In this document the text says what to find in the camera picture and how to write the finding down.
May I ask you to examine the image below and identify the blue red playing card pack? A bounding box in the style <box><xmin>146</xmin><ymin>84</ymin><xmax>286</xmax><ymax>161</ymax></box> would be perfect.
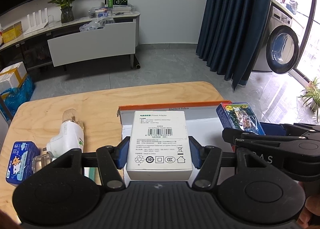
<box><xmin>216</xmin><ymin>102</ymin><xmax>265</xmax><ymax>135</ymax></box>

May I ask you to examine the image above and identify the white power adapter box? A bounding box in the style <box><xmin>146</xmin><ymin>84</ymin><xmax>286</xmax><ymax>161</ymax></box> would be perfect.
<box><xmin>126</xmin><ymin>111</ymin><xmax>193</xmax><ymax>181</ymax></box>

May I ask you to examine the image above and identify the white plug-in heater with bottle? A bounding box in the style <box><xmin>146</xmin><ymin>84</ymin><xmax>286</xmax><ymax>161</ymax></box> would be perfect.
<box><xmin>43</xmin><ymin>108</ymin><xmax>85</xmax><ymax>158</ymax></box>

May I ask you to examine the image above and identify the clear repellent refill bottle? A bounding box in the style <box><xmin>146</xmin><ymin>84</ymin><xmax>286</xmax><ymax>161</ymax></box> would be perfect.
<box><xmin>31</xmin><ymin>153</ymin><xmax>55</xmax><ymax>173</ymax></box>

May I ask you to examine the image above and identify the blue tin with cartoon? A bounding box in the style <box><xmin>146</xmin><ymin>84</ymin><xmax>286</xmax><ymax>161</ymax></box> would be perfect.
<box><xmin>5</xmin><ymin>141</ymin><xmax>40</xmax><ymax>186</ymax></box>

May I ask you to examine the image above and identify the teal green product box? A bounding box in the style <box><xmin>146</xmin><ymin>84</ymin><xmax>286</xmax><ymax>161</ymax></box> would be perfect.
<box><xmin>84</xmin><ymin>167</ymin><xmax>96</xmax><ymax>182</ymax></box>

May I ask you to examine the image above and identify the person's right hand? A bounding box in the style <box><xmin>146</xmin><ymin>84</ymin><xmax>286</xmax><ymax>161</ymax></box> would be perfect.
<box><xmin>297</xmin><ymin>180</ymin><xmax>319</xmax><ymax>228</ymax></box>

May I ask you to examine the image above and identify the orange white cardboard box tray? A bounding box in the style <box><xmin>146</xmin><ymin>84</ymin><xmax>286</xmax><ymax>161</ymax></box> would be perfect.
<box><xmin>117</xmin><ymin>101</ymin><xmax>232</xmax><ymax>185</ymax></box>

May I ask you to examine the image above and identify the small floor plant by window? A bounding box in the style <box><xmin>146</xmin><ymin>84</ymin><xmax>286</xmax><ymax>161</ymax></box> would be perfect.
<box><xmin>299</xmin><ymin>77</ymin><xmax>320</xmax><ymax>123</ymax></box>

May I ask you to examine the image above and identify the front-load washing machine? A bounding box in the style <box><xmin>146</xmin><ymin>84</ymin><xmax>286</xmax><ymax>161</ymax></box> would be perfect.
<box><xmin>253</xmin><ymin>2</ymin><xmax>299</xmax><ymax>74</ymax></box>

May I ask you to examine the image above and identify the white TV console cabinet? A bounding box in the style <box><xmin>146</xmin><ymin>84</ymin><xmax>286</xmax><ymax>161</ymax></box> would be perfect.
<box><xmin>1</xmin><ymin>11</ymin><xmax>140</xmax><ymax>68</ymax></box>

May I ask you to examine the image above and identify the blue plastic floor bag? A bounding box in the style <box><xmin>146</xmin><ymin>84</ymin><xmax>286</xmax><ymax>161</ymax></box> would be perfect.
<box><xmin>1</xmin><ymin>75</ymin><xmax>35</xmax><ymax>116</ymax></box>

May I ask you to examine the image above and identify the dark blue curtain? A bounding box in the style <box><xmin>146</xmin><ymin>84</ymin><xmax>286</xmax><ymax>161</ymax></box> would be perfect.
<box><xmin>196</xmin><ymin>0</ymin><xmax>271</xmax><ymax>88</ymax></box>

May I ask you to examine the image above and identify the clear plastic bag on console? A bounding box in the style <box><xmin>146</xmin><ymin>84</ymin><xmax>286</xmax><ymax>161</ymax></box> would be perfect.
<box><xmin>79</xmin><ymin>17</ymin><xmax>115</xmax><ymax>32</ymax></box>

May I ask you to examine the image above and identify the white yellow floor carton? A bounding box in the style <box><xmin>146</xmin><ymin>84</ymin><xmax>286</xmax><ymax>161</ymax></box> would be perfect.
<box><xmin>0</xmin><ymin>62</ymin><xmax>27</xmax><ymax>93</ymax></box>

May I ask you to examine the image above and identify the white wifi router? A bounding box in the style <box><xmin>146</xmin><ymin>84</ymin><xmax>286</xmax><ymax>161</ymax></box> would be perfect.
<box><xmin>23</xmin><ymin>8</ymin><xmax>54</xmax><ymax>35</ymax></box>

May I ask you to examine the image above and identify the yellow cardboard box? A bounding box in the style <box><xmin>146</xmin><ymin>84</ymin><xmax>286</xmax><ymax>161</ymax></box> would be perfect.
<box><xmin>1</xmin><ymin>21</ymin><xmax>23</xmax><ymax>43</ymax></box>

